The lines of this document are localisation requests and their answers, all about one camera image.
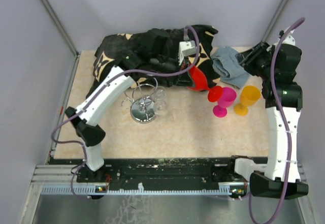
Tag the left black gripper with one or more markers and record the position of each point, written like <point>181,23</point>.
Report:
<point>180,79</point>

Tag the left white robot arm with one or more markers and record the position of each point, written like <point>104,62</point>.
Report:
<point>85,118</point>

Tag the pink plastic wine glass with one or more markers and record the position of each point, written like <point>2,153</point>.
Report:
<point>226,100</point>

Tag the yellow plastic wine glass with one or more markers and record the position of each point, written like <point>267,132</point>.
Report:
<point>248,97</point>

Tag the grey slotted cable duct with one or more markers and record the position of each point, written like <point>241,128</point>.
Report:
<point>225,189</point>

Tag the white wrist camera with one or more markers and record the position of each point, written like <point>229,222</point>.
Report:
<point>186,48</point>
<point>290,40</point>

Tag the clear wine glass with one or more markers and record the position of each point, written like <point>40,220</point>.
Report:
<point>159,95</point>

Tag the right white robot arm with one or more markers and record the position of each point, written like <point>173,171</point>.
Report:
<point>283,103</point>

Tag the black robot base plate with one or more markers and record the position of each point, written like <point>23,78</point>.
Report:
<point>163,173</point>

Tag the red plastic wine glass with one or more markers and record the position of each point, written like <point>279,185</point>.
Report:
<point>200,83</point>

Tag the black patterned plush blanket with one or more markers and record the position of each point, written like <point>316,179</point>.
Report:
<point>135,51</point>

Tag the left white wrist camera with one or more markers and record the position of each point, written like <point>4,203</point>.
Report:
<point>186,48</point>

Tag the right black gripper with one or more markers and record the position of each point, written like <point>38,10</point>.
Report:
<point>261,48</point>

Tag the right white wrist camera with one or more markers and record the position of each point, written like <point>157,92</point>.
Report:
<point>290,40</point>

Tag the chrome wine glass rack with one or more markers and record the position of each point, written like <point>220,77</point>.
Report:
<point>141,110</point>

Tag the blue denim cloth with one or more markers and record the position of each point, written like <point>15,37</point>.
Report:
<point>226,65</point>

